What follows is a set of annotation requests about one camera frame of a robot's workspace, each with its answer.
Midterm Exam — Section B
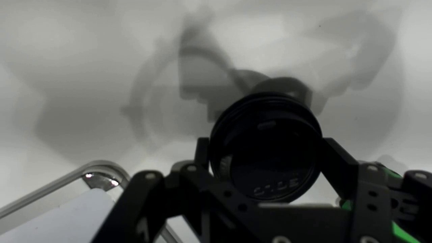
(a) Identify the black round cup lid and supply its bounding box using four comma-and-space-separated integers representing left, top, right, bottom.
208, 91, 324, 204

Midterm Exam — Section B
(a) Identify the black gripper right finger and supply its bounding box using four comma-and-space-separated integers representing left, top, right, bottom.
319, 137, 432, 243

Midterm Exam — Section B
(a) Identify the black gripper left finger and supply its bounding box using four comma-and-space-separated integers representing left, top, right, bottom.
92, 137, 259, 243

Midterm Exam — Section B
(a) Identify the white tablet with grey frame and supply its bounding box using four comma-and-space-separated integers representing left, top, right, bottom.
0, 160, 182, 243

